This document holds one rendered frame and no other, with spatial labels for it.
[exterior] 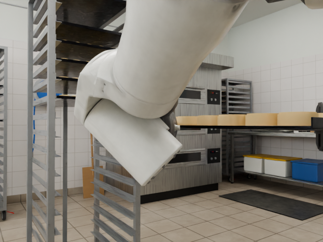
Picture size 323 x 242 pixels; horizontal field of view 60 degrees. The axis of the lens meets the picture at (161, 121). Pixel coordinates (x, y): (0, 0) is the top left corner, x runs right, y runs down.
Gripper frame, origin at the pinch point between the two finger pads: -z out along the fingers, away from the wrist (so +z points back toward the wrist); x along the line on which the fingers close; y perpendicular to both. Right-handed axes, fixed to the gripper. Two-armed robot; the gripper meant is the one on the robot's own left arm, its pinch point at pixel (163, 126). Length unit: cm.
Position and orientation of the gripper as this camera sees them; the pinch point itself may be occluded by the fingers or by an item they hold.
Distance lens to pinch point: 55.2
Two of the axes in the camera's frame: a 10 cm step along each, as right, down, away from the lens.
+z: -2.0, -0.1, -9.8
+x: 0.1, -10.0, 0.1
